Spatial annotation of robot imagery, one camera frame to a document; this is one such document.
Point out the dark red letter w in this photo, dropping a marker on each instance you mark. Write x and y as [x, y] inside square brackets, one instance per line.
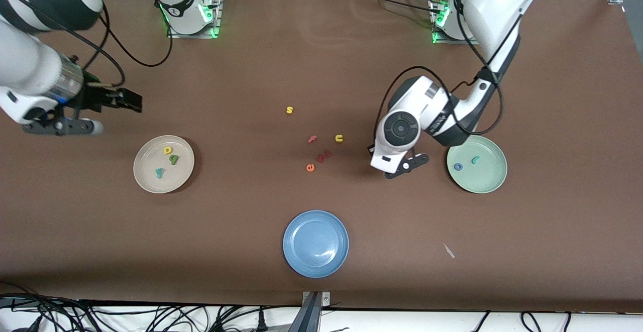
[326, 154]

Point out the beige brown plate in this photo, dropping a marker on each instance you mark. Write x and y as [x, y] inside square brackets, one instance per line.
[150, 181]

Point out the black power plug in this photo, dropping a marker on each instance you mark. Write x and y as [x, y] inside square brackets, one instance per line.
[261, 322]

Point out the green letter p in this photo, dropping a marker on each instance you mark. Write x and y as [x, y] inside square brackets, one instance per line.
[175, 161]

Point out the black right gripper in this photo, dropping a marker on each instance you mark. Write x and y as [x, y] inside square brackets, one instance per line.
[95, 97]

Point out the left arm wrist camera bar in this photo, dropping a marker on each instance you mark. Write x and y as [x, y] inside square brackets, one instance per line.
[414, 163]

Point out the white tape scrap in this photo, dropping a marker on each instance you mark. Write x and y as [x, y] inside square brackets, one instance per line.
[448, 250]

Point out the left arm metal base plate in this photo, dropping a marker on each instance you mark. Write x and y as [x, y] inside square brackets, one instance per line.
[452, 41]

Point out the teal letter y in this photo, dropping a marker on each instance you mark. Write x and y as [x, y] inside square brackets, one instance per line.
[159, 173]

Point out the arm wrist camera bar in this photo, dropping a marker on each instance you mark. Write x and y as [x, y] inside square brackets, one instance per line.
[55, 127]
[414, 163]

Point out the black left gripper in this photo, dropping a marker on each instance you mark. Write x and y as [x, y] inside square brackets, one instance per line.
[370, 146]

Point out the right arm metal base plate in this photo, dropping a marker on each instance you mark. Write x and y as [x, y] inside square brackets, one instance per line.
[193, 35]

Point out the blue plate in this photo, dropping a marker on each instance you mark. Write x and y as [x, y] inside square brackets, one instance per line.
[315, 243]

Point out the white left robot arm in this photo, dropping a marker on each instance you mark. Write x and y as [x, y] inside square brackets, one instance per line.
[502, 0]

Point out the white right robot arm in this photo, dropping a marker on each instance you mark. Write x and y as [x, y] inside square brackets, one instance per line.
[30, 66]

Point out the right arm wrist camera bar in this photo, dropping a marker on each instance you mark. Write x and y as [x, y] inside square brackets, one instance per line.
[55, 127]

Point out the light green plate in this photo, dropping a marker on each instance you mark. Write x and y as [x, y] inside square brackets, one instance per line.
[482, 181]

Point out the grey metal stand bracket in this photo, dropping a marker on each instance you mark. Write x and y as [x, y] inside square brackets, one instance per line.
[314, 317]

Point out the brown paper table cover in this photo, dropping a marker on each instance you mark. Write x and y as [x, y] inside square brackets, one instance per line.
[321, 71]

